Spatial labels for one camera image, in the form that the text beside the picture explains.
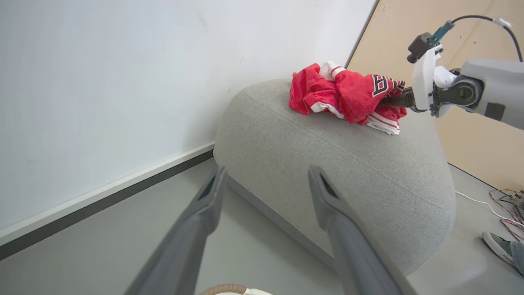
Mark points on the white and black skirting board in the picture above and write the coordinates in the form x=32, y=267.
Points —
x=102, y=196

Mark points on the grey fabric sofa seat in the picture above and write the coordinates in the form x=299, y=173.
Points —
x=348, y=164

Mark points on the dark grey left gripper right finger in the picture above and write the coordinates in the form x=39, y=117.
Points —
x=352, y=241

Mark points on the dark right wrist camera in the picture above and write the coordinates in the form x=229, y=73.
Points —
x=421, y=44

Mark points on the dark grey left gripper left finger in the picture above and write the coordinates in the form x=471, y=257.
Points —
x=192, y=233

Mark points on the blue jeans leg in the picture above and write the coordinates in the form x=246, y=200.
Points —
x=518, y=256

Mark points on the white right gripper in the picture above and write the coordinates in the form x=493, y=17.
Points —
x=425, y=78

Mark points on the grey white sneaker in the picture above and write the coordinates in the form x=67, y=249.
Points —
x=497, y=246

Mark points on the red white sports clothing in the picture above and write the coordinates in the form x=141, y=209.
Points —
x=348, y=92

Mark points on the light wooden wall panel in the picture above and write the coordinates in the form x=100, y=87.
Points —
x=470, y=139

